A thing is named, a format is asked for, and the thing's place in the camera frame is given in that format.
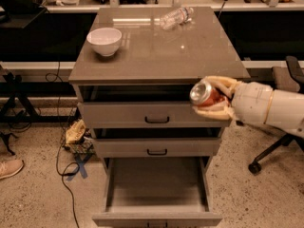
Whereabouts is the beige sneaker shoe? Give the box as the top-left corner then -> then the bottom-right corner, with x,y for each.
0,160 -> 24,180

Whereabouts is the grey drawer cabinet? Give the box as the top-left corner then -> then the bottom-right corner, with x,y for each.
67,6 -> 252,228

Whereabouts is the black desk left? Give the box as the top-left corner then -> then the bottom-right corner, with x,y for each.
0,0 -> 47,29

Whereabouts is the grey drawer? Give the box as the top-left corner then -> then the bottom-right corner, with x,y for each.
92,157 -> 222,228
93,138 -> 221,158
78,102 -> 231,128

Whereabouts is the yellow snack bag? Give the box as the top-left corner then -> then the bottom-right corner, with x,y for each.
66,120 -> 86,144

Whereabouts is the top grey drawer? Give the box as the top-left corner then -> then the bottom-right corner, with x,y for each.
78,102 -> 231,128

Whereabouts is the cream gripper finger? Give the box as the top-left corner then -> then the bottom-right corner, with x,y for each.
193,105 -> 235,121
204,76 -> 242,99

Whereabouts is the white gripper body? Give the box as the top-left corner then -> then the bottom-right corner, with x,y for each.
232,82 -> 274,124

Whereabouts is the blue tape cross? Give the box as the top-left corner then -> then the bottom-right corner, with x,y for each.
66,153 -> 92,181

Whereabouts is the white ceramic bowl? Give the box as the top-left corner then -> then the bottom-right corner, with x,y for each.
86,28 -> 123,56

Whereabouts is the black stand frame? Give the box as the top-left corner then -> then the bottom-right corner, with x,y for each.
0,65 -> 80,157

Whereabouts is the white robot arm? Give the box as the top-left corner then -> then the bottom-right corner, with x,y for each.
189,76 -> 304,138

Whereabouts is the black office chair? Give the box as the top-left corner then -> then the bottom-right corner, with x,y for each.
248,56 -> 304,175

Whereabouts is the middle grey drawer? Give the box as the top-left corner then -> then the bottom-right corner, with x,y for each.
93,138 -> 221,158

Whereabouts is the bottom grey drawer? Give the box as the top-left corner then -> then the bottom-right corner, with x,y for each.
92,157 -> 222,228

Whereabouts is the clear plastic water bottle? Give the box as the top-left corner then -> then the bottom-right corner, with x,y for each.
160,7 -> 194,29

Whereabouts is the black floor cable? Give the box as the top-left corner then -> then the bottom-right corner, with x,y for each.
44,60 -> 81,228

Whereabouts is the red coke can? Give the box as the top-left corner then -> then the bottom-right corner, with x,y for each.
189,80 -> 225,106

